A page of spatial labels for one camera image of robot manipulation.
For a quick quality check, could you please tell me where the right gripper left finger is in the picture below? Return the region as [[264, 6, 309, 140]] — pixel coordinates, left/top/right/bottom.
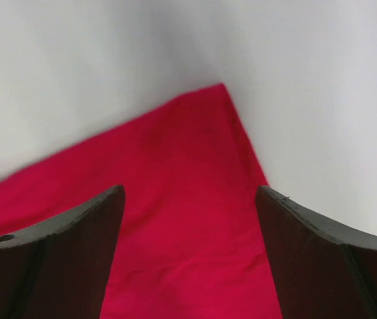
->
[[0, 185, 125, 318]]

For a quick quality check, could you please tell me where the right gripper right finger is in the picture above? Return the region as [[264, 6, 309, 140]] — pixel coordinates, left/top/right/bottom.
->
[[256, 186, 377, 318]]

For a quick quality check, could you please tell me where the red t shirt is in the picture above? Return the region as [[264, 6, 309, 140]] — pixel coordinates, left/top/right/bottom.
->
[[0, 84, 281, 318]]

